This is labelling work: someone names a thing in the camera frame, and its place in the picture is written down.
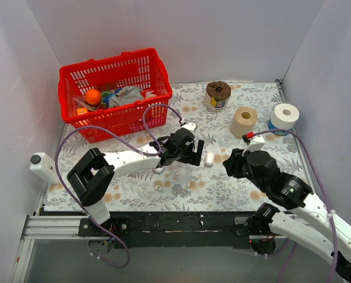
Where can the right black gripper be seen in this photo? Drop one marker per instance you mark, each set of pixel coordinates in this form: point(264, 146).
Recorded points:
point(232, 165)

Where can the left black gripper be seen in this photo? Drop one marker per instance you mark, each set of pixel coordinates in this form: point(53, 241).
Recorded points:
point(191, 150)

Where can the white oval earbud charging case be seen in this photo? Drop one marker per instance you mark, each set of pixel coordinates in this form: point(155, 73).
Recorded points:
point(209, 159)

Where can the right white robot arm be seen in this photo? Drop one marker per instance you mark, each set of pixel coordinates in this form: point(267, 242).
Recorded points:
point(326, 233)

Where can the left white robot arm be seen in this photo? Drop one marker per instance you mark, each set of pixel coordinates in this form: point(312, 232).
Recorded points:
point(91, 176)

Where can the white square case with screen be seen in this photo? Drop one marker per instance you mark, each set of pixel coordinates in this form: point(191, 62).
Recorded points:
point(159, 170)

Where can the beige toilet paper roll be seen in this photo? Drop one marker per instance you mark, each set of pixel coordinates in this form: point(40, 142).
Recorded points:
point(243, 121)

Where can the floral patterned table mat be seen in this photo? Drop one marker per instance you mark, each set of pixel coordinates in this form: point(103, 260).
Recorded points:
point(214, 190)

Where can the white toilet roll blue wrap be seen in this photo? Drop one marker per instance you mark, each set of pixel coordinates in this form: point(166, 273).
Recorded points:
point(283, 119)

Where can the brown topped paper roll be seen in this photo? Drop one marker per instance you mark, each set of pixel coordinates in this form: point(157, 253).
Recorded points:
point(217, 95)

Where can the grey crumpled snack bag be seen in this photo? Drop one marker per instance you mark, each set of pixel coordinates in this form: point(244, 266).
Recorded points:
point(124, 96)

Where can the red plastic shopping basket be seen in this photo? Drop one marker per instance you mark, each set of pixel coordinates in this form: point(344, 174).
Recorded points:
point(142, 68)

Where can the orange fruit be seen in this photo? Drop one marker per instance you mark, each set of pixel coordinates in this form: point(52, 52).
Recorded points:
point(93, 97)

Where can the small orange box in basket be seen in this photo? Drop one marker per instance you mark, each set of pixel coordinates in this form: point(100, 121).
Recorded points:
point(81, 111)

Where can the white box with grey knob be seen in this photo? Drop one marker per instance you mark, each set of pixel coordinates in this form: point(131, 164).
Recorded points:
point(44, 167)

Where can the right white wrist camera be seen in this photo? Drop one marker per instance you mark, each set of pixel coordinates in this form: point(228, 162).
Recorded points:
point(254, 143)

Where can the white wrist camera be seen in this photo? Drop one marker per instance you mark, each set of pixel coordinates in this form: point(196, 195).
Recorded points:
point(192, 127)
point(254, 143)

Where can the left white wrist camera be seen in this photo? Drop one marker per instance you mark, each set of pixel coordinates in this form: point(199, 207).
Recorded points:
point(192, 127)

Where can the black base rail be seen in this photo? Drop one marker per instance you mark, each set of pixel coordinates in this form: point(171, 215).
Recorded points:
point(178, 229)

